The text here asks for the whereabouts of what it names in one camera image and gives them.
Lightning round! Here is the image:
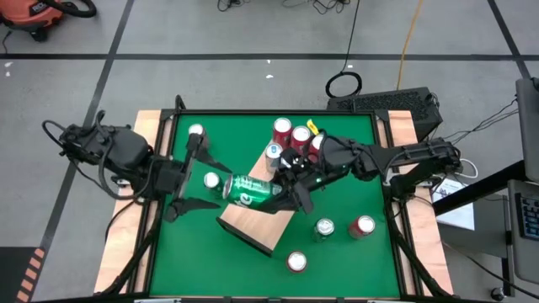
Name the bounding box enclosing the yellow extension cord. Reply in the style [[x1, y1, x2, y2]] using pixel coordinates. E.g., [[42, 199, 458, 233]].
[[395, 0, 424, 92]]

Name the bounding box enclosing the orange shop vacuum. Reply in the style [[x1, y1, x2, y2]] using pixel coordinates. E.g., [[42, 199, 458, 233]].
[[0, 0, 64, 43]]

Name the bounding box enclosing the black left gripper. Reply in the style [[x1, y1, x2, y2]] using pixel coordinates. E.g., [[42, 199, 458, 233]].
[[153, 133, 232, 223]]

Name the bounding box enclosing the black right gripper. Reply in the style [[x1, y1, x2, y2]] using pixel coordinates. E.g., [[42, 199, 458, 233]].
[[259, 138, 359, 215]]

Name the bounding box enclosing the black keyboard with blue keys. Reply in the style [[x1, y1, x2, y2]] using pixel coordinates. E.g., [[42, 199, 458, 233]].
[[515, 192, 539, 241]]

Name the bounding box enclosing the dark grey desk surface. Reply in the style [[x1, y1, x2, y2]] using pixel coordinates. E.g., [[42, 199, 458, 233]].
[[435, 197, 513, 258]]

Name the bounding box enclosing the green Sprite soda can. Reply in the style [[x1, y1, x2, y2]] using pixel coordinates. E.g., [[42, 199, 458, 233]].
[[203, 171, 227, 199], [221, 173, 284, 209], [310, 217, 335, 244]]

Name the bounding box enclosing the black vacuum hose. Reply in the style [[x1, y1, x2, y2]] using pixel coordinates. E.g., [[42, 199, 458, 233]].
[[41, 0, 98, 19]]

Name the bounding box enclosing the green mat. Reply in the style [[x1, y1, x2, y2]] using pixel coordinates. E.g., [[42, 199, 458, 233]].
[[100, 94, 454, 303]]

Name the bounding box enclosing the white printed paper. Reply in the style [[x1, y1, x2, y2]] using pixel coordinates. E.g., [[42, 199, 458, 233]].
[[431, 176, 476, 231]]

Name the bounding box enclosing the grey keyboard stand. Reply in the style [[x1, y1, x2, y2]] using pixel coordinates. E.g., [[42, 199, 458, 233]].
[[507, 178, 539, 285]]

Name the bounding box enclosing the black orange striped floor mat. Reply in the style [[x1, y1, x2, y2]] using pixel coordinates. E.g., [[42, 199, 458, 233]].
[[0, 246, 46, 303]]

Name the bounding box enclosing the blue silver Red Bull can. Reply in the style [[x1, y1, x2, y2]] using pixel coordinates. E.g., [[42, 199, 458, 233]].
[[264, 141, 284, 173]]

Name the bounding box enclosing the black desk beam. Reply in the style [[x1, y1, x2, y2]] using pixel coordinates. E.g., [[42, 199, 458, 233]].
[[431, 159, 527, 216]]

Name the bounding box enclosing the light wooden side board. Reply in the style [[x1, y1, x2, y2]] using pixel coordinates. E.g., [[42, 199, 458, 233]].
[[93, 109, 176, 295], [374, 109, 455, 295]]

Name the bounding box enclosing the black floor cable bundle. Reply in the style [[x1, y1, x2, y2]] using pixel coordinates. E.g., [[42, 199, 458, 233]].
[[216, 0, 253, 13], [281, 0, 353, 16]]

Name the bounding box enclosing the flat computer monitor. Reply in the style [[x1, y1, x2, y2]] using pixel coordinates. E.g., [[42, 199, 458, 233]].
[[514, 77, 539, 182]]

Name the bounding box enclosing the red Fanta soda can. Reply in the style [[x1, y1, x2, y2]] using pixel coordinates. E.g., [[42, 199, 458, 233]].
[[188, 123, 208, 146], [272, 116, 293, 146], [348, 215, 376, 240], [290, 125, 312, 155], [309, 132, 328, 163], [286, 250, 309, 274]]

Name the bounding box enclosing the black coiled floor cable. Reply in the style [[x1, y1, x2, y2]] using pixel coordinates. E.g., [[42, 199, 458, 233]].
[[324, 0, 363, 99]]

